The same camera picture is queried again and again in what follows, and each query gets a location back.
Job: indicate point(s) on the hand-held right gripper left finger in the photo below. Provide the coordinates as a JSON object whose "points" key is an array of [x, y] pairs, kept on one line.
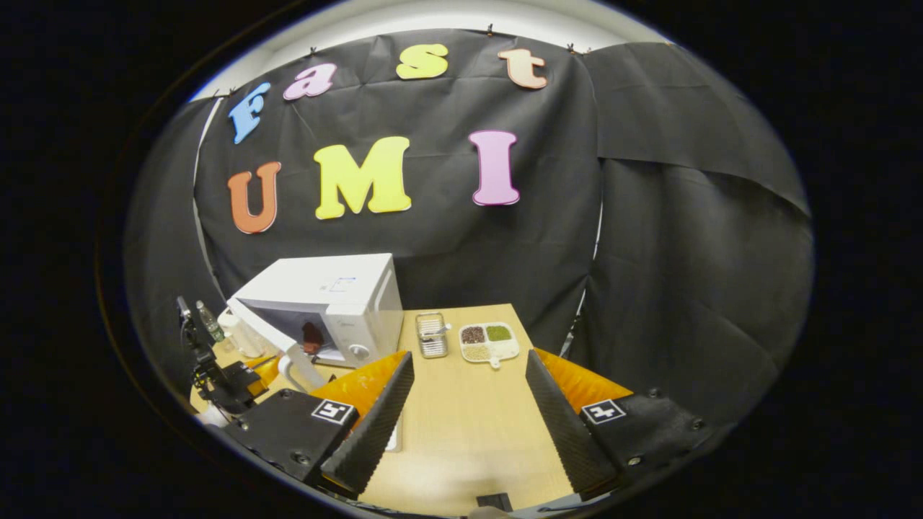
{"points": [[371, 432]]}

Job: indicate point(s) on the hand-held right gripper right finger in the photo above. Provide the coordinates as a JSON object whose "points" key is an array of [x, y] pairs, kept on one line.
{"points": [[566, 432]]}

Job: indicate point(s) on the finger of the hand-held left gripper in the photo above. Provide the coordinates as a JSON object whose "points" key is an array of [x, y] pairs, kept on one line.
{"points": [[265, 369]]}

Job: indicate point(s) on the brown meat piece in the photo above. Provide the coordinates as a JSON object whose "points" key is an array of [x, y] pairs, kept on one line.
{"points": [[312, 337]]}

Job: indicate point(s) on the white microwave oven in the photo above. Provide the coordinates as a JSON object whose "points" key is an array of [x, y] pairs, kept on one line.
{"points": [[324, 277]]}

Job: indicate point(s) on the small white rectangular tray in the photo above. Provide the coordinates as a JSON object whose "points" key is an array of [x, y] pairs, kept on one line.
{"points": [[394, 432]]}

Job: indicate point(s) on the white kettle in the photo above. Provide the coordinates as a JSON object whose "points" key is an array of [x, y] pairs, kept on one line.
{"points": [[241, 339]]}

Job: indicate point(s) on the clear plastic bottle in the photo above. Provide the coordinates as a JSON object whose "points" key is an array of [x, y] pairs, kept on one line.
{"points": [[210, 324]]}

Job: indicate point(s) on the small black box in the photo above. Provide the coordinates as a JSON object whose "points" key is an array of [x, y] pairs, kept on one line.
{"points": [[495, 502]]}

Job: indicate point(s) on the metal mesh basket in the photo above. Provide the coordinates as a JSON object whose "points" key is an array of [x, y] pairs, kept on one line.
{"points": [[433, 335]]}

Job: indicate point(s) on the white divided grain dish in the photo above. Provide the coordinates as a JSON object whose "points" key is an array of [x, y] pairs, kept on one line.
{"points": [[490, 344]]}

